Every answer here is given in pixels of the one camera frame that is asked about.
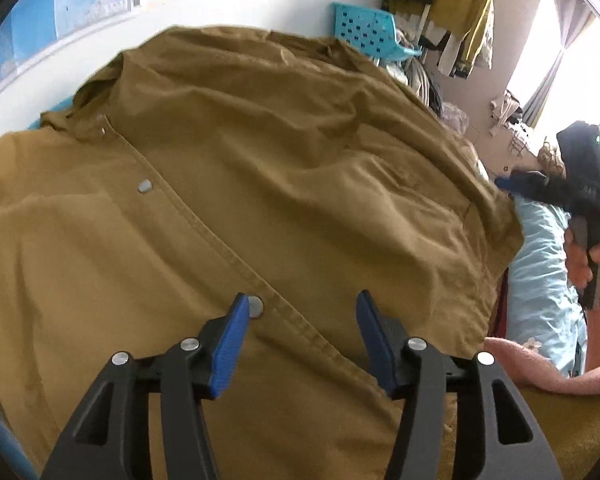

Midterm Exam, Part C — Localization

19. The person's right hand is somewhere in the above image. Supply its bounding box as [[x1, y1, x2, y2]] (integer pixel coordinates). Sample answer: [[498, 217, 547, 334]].
[[562, 226, 600, 302]]

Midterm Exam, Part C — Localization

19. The pink fluffy blanket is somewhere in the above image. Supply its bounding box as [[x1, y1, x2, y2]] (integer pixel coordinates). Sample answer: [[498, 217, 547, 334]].
[[481, 336, 600, 397]]

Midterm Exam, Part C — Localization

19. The pile of mixed clothes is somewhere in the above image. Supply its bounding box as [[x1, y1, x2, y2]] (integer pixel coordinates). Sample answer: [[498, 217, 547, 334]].
[[380, 27, 471, 133]]

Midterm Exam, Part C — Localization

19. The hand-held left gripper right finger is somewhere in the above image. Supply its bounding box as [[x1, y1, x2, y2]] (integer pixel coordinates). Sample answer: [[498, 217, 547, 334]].
[[355, 289, 563, 480]]

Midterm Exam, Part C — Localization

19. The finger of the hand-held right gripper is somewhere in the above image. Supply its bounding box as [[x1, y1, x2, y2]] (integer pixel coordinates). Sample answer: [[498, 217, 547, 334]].
[[495, 170, 578, 209]]

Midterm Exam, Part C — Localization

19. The grey window curtain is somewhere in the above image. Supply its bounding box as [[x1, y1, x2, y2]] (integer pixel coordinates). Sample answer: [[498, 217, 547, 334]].
[[520, 0, 598, 128]]

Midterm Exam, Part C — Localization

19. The mustard brown jacket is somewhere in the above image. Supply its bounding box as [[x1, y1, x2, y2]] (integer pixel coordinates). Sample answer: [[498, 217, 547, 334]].
[[0, 24, 525, 480]]

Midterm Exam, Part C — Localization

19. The turquoise plastic basket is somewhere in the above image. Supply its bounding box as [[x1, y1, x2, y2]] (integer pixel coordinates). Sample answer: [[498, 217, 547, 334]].
[[331, 2, 424, 60]]

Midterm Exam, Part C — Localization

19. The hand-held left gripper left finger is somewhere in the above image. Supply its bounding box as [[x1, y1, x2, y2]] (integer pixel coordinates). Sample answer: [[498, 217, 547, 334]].
[[40, 292, 253, 480]]

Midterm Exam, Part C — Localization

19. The hanging mustard yellow coat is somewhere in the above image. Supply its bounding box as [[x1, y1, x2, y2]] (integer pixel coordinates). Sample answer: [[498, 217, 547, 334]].
[[387, 0, 497, 68]]

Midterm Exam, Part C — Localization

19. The light blue bed sheet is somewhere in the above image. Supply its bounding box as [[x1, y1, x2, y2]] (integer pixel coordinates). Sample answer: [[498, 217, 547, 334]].
[[502, 195, 588, 378]]

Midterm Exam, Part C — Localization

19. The blue wall map poster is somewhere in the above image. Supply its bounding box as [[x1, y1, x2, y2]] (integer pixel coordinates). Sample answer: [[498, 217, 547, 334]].
[[0, 0, 146, 111]]

